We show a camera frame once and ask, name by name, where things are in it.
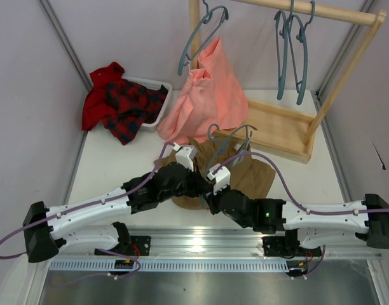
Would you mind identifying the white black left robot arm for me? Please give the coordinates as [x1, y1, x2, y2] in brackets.
[23, 162, 212, 263]

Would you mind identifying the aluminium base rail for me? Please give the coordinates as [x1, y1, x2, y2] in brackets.
[55, 222, 381, 259]

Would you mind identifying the wooden clothes rack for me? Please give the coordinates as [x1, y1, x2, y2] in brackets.
[189, 0, 388, 165]

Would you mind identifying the red plaid garment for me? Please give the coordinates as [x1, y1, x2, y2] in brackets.
[81, 62, 149, 145]

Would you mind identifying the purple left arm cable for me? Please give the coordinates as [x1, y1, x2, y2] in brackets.
[0, 142, 182, 260]

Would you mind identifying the blue hanger with pink skirt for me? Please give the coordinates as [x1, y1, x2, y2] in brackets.
[177, 1, 229, 76]

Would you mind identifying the tan pleated skirt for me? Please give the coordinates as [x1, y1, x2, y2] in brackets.
[172, 138, 275, 210]

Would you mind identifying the blue plastic hanger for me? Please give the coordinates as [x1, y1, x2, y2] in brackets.
[285, 0, 317, 105]
[199, 123, 258, 210]
[274, 1, 294, 100]

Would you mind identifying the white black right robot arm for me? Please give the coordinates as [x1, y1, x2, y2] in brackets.
[205, 188, 389, 249]

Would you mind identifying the pink pleated skirt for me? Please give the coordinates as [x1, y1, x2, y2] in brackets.
[158, 37, 249, 144]

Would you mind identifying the white slotted cable duct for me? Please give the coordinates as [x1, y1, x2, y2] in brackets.
[49, 258, 289, 273]

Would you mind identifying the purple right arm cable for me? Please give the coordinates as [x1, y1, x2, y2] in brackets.
[213, 151, 389, 219]

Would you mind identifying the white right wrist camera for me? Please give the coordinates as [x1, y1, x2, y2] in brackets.
[207, 163, 231, 194]

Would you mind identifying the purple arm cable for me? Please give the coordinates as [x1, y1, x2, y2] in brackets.
[0, 142, 182, 260]
[213, 151, 389, 219]

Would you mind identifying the white plastic basket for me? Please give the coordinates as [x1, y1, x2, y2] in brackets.
[126, 76, 173, 132]

